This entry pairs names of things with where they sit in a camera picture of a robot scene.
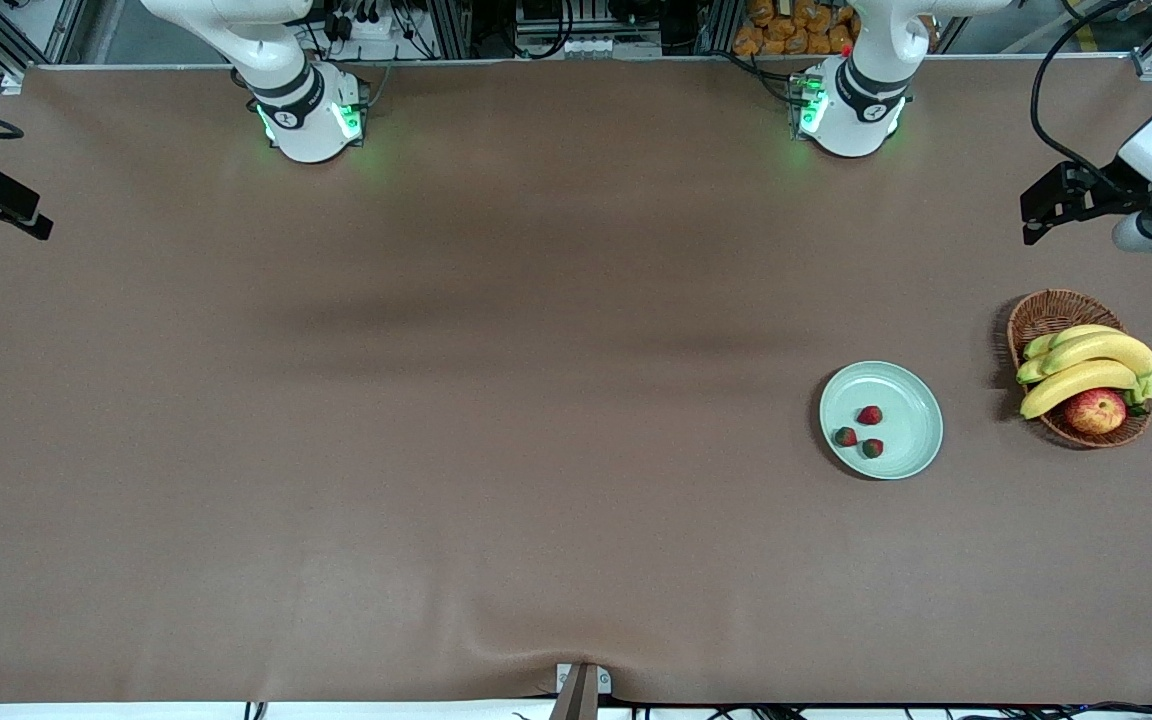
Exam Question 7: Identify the pale green plate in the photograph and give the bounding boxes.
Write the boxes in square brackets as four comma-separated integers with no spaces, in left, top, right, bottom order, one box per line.
[818,360,945,481]

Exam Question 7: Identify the brown wicker basket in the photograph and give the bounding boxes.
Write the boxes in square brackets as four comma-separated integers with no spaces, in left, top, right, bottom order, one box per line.
[1006,289,1152,449]

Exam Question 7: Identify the yellow banana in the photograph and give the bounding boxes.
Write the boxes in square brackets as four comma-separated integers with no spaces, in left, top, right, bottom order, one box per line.
[1024,324,1125,361]
[1020,360,1144,420]
[1015,333,1152,387]

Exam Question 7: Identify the red yellow apple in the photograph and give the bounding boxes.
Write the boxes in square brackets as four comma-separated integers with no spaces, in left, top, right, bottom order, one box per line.
[1064,388,1129,436]

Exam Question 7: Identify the bag of orange fruit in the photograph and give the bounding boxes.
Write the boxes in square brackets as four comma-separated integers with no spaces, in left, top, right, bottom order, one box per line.
[732,0,859,57]

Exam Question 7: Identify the white power strip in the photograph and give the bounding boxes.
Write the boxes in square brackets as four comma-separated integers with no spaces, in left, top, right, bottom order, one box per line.
[321,0,397,43]

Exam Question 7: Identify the brown table mat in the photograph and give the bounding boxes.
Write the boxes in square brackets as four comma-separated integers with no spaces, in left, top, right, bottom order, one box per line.
[0,55,1152,706]

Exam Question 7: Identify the aluminium frame post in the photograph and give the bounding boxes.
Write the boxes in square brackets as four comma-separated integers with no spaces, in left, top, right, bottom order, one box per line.
[428,0,474,59]
[696,0,742,56]

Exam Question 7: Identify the metal clamp bracket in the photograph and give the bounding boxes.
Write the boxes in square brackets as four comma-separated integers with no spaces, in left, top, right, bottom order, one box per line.
[548,662,613,720]

